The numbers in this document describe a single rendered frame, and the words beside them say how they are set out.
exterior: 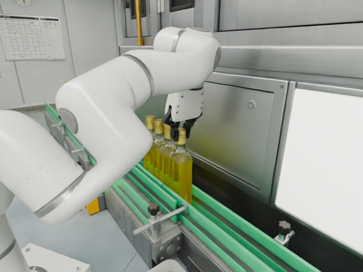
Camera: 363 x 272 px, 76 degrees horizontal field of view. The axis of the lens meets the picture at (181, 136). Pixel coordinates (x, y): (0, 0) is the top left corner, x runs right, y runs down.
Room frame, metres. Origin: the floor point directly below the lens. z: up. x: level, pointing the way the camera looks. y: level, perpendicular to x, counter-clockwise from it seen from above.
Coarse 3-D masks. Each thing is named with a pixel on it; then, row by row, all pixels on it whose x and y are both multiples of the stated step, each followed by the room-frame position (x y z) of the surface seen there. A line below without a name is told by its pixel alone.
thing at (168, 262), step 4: (168, 260) 0.48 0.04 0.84; (172, 260) 0.48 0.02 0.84; (160, 264) 0.46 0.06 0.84; (164, 264) 0.46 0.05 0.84; (168, 264) 0.47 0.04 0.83; (172, 264) 0.47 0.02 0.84; (176, 264) 0.46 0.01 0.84; (152, 268) 0.45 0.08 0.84; (156, 268) 0.45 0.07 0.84; (160, 268) 0.46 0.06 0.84; (164, 268) 0.46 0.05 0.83; (168, 268) 0.47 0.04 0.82; (172, 268) 0.47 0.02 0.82; (176, 268) 0.46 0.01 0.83; (180, 268) 0.45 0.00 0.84
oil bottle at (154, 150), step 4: (156, 140) 0.73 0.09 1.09; (164, 140) 0.74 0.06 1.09; (152, 144) 0.73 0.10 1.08; (156, 144) 0.72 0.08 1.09; (160, 144) 0.72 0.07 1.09; (152, 148) 0.73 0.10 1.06; (156, 148) 0.71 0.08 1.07; (152, 152) 0.73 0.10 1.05; (156, 152) 0.71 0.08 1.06; (152, 156) 0.73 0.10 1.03; (156, 156) 0.71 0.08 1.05; (152, 160) 0.73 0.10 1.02; (156, 160) 0.71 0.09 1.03; (152, 164) 0.74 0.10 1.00; (156, 164) 0.71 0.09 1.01; (152, 168) 0.74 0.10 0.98; (156, 168) 0.71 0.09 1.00; (152, 172) 0.74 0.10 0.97; (156, 172) 0.72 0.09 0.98; (156, 176) 0.72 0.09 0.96
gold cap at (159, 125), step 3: (156, 120) 0.74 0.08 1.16; (159, 120) 0.74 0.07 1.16; (156, 123) 0.73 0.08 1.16; (159, 123) 0.73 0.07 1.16; (162, 123) 0.73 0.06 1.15; (156, 126) 0.73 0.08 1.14; (159, 126) 0.73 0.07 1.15; (162, 126) 0.73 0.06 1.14; (156, 129) 0.73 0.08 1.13; (159, 129) 0.73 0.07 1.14; (162, 129) 0.73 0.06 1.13; (156, 132) 0.73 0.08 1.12; (159, 132) 0.73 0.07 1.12; (162, 132) 0.73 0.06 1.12
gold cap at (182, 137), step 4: (180, 128) 0.66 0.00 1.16; (184, 128) 0.66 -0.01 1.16; (180, 132) 0.64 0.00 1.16; (184, 132) 0.64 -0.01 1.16; (180, 136) 0.64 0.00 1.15; (184, 136) 0.64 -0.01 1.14; (180, 140) 0.64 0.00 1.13; (184, 140) 0.64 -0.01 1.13; (176, 144) 0.64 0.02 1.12; (180, 144) 0.64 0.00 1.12; (184, 144) 0.64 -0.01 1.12
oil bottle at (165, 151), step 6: (174, 144) 0.71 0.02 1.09; (162, 150) 0.69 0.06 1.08; (168, 150) 0.67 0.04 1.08; (162, 156) 0.69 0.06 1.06; (168, 156) 0.66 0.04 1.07; (162, 162) 0.69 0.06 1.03; (168, 162) 0.66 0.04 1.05; (162, 168) 0.69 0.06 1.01; (168, 168) 0.66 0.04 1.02; (162, 174) 0.69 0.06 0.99; (168, 174) 0.66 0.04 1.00; (162, 180) 0.69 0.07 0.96; (168, 180) 0.66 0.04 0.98; (168, 186) 0.66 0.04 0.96
